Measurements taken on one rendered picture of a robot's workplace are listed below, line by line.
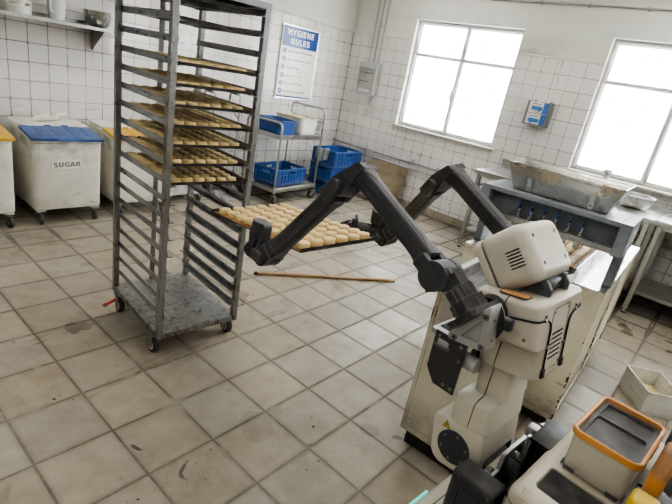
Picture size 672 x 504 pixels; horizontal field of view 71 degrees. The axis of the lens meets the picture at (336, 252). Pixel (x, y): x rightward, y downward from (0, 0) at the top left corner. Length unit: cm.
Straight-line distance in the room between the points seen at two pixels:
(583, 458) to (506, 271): 46
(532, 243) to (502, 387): 40
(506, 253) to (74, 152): 376
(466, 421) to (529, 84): 488
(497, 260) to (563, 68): 470
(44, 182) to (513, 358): 385
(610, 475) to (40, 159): 409
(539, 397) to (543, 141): 357
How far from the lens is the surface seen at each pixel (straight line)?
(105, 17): 487
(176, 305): 296
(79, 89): 509
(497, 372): 138
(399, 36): 682
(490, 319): 114
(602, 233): 260
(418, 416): 233
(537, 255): 123
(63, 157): 443
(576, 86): 578
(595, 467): 132
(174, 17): 227
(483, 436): 143
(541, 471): 131
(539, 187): 262
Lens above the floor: 159
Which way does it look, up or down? 21 degrees down
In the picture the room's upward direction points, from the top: 11 degrees clockwise
